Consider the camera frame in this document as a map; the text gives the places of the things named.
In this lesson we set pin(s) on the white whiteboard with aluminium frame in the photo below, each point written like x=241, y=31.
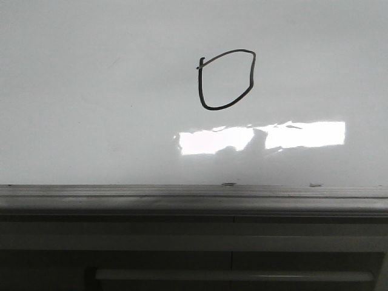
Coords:
x=194, y=107

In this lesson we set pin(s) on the grey cabinet with handle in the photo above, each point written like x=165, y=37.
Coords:
x=193, y=253

